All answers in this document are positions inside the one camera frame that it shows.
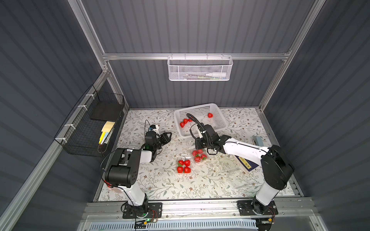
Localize clear plastic clamshell container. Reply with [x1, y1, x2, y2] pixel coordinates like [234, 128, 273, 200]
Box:
[191, 149, 208, 163]

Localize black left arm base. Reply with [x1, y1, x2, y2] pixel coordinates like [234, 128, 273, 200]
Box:
[120, 202, 163, 219]

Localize white wire wall basket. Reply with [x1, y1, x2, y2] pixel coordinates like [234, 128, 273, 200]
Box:
[167, 55, 233, 81]

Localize white perforated plastic basket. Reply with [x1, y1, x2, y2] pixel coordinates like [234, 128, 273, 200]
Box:
[173, 103, 228, 139]

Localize dark blue book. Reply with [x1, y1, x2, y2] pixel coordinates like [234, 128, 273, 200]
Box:
[235, 156, 259, 172]

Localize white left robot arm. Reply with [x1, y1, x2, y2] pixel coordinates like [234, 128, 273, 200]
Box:
[102, 131, 172, 213]

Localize black wire wall basket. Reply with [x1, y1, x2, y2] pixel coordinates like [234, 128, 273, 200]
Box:
[55, 86, 125, 157]

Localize yellow sticky notes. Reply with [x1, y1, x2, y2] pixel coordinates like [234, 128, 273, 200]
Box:
[99, 121, 115, 144]

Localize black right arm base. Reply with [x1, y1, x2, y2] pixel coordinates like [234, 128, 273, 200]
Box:
[237, 198, 278, 216]

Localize white marker in basket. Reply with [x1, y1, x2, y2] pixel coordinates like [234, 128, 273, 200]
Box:
[205, 72, 227, 79]

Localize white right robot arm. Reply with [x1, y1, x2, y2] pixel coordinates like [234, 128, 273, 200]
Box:
[190, 123, 294, 215]

